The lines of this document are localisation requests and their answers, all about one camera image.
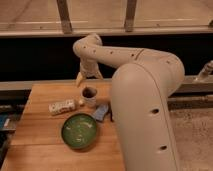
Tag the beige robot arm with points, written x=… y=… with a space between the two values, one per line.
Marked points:
x=140 y=87

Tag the green ceramic bowl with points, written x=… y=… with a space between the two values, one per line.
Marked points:
x=79 y=131

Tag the black striped object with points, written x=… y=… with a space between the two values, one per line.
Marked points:
x=111 y=115

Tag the white patterned box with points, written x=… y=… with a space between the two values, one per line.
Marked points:
x=62 y=107

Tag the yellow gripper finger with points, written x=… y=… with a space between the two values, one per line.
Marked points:
x=79 y=79
x=98 y=75

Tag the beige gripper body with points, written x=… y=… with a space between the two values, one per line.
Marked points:
x=89 y=68

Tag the grey fixture at right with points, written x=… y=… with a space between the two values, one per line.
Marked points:
x=205 y=72

